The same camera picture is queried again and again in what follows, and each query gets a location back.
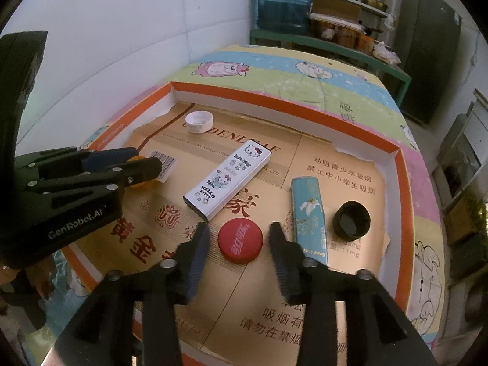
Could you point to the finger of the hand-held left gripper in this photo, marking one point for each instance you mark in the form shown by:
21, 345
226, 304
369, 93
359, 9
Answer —
141, 167
103, 156

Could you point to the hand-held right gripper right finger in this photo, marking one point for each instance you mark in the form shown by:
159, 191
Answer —
284, 263

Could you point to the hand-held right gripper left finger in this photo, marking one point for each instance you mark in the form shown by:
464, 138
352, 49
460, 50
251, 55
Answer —
196, 263

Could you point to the orange bottle cap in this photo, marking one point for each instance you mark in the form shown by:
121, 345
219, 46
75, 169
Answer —
146, 185

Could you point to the red bottle cap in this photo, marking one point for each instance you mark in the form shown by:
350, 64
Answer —
240, 240

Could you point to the teal flower print box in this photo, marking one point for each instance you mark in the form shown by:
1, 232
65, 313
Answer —
308, 217

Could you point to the orange rimmed cardboard tray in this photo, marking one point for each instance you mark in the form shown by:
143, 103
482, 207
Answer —
267, 206

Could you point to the white bottle cap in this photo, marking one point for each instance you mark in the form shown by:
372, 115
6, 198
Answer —
199, 121

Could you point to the black bottle cap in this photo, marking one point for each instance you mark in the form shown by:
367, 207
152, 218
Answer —
352, 219

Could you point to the white cartoon cat tin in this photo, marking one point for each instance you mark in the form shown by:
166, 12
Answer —
228, 179

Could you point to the person's left hand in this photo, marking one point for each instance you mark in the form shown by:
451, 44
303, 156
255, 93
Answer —
26, 286

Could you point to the white kitchen counter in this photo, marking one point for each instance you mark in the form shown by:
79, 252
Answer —
465, 183

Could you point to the green metal table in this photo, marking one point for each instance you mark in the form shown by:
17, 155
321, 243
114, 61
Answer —
343, 55

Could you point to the blue water jug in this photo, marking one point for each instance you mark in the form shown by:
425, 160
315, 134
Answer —
282, 0

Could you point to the white plastic bag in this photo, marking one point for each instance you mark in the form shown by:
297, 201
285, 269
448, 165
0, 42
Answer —
385, 53

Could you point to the row of orange food jars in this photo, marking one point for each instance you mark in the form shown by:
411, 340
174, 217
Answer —
343, 35

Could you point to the brown cardboard box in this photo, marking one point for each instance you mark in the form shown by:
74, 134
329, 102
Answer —
335, 7

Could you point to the dark grey refrigerator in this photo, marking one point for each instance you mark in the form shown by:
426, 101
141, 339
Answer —
427, 53

